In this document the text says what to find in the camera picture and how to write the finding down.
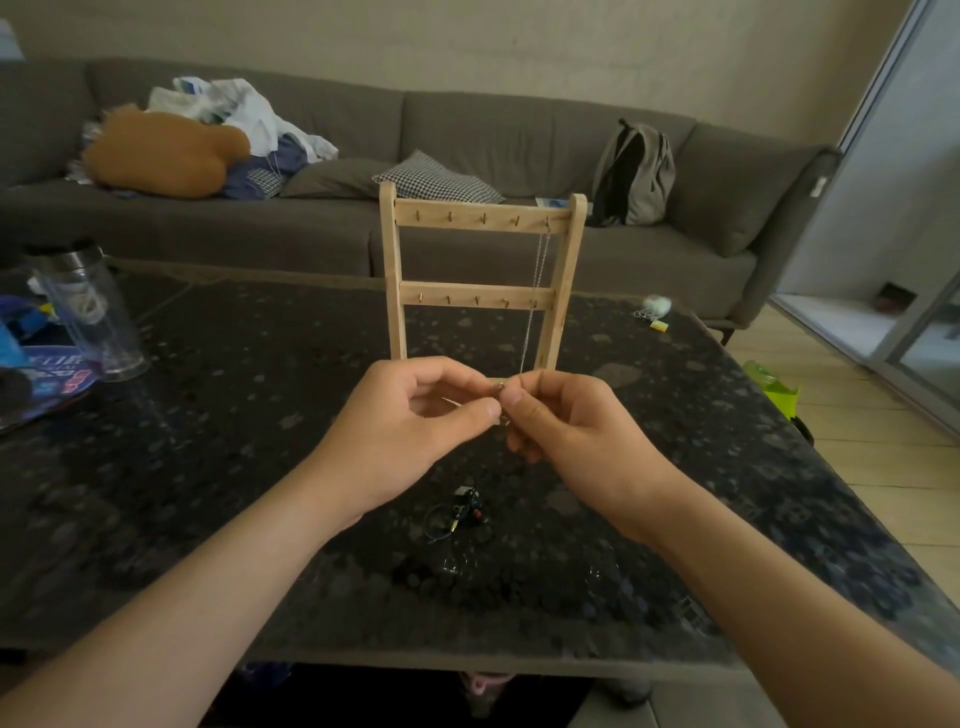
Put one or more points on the person's left hand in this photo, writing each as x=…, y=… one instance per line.
x=405, y=435

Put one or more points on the person's right hand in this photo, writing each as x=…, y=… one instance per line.
x=592, y=450

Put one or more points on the wooden jewelry stand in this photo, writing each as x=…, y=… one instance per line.
x=465, y=214

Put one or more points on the person's left forearm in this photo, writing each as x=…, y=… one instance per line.
x=187, y=615

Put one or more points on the person's right forearm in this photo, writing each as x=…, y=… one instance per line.
x=787, y=622

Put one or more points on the green bag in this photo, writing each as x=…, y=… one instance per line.
x=772, y=390

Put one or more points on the small black object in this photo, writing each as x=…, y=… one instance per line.
x=802, y=430

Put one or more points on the pink item under table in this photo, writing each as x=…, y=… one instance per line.
x=484, y=682

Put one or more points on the checkered pillow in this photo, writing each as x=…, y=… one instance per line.
x=435, y=180

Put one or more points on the grey flat cushion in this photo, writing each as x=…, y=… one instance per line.
x=330, y=180

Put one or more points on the blue cloth item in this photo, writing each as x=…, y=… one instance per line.
x=266, y=673

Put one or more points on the grey backpack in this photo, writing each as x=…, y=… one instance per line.
x=652, y=180

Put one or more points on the blue crumpled garment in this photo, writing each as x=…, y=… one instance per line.
x=289, y=157

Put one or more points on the grey fabric sofa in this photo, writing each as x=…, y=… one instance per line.
x=502, y=131

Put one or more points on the clear plastic tumbler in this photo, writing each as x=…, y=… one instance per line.
x=94, y=315

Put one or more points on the dark shoe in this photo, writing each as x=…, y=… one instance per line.
x=896, y=298

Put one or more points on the blue printed packet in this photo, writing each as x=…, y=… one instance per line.
x=67, y=375

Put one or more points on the white crumpled garment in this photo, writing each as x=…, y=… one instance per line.
x=255, y=112

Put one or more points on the brown plush toy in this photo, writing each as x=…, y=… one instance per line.
x=157, y=154

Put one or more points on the blue plastic bottle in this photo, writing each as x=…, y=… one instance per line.
x=11, y=349

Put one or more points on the sliding glass door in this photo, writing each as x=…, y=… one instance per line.
x=892, y=180

